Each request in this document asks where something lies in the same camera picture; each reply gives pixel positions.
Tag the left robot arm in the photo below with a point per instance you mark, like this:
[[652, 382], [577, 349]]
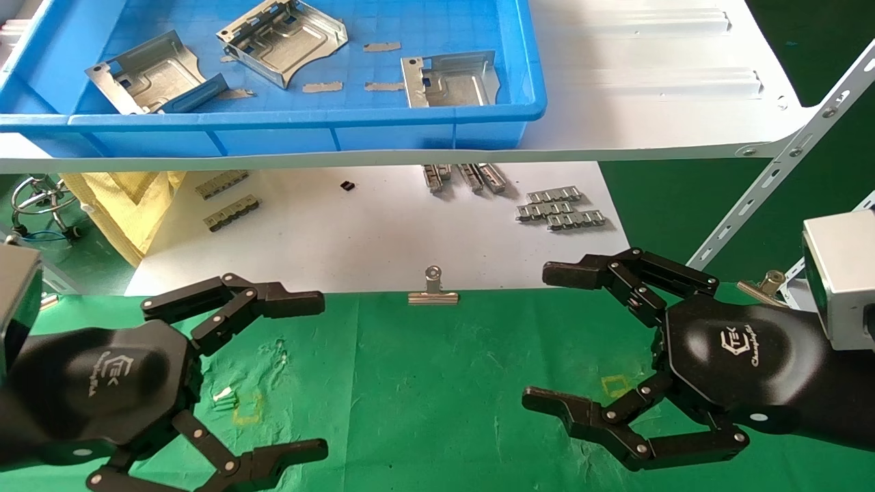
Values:
[[10, 424]]

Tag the metal clip strips centre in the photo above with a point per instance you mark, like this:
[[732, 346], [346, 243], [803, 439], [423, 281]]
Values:
[[493, 177]]

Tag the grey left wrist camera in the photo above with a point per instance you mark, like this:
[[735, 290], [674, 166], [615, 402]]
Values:
[[17, 294]]

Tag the green table cloth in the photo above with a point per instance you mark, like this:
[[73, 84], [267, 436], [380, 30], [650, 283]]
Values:
[[444, 383]]

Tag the grey metal base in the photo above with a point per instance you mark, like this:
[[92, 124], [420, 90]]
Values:
[[51, 277]]

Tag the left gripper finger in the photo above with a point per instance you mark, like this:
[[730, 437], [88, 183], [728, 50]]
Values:
[[287, 302]]

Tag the silver hinge part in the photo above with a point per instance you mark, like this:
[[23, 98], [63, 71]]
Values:
[[435, 176], [470, 176]]

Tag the galvanised sheet metal bracket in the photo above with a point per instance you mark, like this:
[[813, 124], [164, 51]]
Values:
[[458, 85], [157, 75], [301, 41]]

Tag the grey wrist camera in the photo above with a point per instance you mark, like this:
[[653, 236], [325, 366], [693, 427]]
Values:
[[847, 273], [17, 294]]

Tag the silver binder clip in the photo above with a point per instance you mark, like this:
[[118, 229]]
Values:
[[433, 296], [772, 280], [48, 301]]

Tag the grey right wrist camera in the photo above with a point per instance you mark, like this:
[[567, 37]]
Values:
[[847, 273]]

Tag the yellow woven bag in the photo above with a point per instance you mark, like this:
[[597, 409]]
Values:
[[130, 205]]

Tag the white metal shelf board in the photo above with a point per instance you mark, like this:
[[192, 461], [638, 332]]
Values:
[[649, 102]]

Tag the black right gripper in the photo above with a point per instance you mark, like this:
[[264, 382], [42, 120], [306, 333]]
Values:
[[738, 362]]

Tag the blue plastic bin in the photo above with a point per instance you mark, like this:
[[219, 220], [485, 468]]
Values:
[[273, 130]]

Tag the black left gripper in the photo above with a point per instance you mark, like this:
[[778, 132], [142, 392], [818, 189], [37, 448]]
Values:
[[102, 383]]

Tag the dark toothed metal strip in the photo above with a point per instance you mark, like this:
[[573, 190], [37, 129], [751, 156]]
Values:
[[231, 212], [221, 184]]

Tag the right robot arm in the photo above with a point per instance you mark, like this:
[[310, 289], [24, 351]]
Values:
[[851, 403]]

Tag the silver toothed metal strip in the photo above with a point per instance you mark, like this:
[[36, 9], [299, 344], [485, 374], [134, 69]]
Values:
[[545, 210], [577, 219], [554, 195]]

